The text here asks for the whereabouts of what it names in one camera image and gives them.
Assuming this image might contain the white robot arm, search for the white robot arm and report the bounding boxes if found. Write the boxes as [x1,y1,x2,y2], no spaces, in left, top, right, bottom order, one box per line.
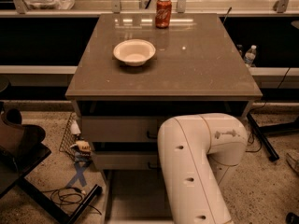
[158,113,248,224]

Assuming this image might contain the black floor cable left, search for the black floor cable left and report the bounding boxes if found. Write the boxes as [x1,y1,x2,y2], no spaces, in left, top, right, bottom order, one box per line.
[41,187,107,217]

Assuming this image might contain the blue tape cross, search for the blue tape cross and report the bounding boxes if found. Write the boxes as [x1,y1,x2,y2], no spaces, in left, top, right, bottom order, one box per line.
[66,161,91,188]

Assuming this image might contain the grey drawer cabinet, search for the grey drawer cabinet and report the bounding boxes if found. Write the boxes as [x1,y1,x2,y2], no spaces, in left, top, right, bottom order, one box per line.
[64,13,263,191]

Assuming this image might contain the clear plastic water bottle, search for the clear plastic water bottle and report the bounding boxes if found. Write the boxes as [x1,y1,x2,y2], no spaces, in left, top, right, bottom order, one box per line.
[243,45,257,67]

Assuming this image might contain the black table leg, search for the black table leg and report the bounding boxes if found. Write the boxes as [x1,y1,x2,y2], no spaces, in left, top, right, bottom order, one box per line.
[18,179,102,224]
[247,113,279,162]

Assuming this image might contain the black table leg left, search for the black table leg left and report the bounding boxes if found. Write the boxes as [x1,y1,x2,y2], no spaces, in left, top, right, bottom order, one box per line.
[18,179,102,224]

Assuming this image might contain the grey drawer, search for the grey drawer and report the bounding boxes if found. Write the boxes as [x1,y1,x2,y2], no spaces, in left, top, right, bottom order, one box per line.
[80,116,165,143]
[92,151,160,170]
[105,170,174,224]

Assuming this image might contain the black table leg right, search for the black table leg right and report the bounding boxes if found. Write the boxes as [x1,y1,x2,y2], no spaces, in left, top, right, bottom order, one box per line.
[247,113,279,162]

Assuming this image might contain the black floor cable right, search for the black floor cable right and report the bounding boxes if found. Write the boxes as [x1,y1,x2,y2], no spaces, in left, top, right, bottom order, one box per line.
[245,133,263,154]

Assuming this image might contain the wire mesh basket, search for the wire mesh basket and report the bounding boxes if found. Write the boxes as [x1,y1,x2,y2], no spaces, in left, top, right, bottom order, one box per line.
[59,113,81,161]

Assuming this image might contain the orange soda can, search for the orange soda can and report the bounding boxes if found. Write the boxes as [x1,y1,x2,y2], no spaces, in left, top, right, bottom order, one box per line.
[155,0,172,28]

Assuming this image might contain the black floor cable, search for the black floor cable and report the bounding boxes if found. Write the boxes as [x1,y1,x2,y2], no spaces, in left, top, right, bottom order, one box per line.
[245,133,263,154]
[41,187,107,217]

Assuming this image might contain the dark brown chair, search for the dark brown chair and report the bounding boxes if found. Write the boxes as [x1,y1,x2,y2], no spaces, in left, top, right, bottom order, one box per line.
[0,109,46,160]

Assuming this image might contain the white paper bowl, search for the white paper bowl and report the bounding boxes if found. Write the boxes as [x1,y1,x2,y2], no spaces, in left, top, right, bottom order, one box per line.
[113,39,156,66]

